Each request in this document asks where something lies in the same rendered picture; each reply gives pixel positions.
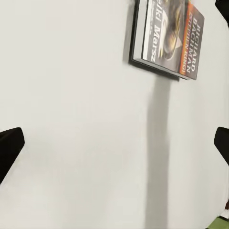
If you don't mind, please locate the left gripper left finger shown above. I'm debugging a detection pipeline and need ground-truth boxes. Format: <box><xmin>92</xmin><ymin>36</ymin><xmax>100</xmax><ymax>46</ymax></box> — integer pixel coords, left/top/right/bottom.
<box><xmin>0</xmin><ymin>127</ymin><xmax>25</xmax><ymax>184</ymax></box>

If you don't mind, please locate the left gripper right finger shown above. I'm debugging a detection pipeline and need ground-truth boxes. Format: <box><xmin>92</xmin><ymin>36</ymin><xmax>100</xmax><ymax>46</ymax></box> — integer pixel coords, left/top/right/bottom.
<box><xmin>214</xmin><ymin>127</ymin><xmax>229</xmax><ymax>165</ymax></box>

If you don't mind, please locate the hardback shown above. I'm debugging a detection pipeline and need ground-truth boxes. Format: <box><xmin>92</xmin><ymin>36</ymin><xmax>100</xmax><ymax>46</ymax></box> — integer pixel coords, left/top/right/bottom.
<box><xmin>131</xmin><ymin>0</ymin><xmax>205</xmax><ymax>80</ymax></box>

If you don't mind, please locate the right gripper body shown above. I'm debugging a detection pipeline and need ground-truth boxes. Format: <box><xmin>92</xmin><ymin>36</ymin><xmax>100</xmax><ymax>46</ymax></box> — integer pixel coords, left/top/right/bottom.
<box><xmin>215</xmin><ymin>0</ymin><xmax>229</xmax><ymax>28</ymax></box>

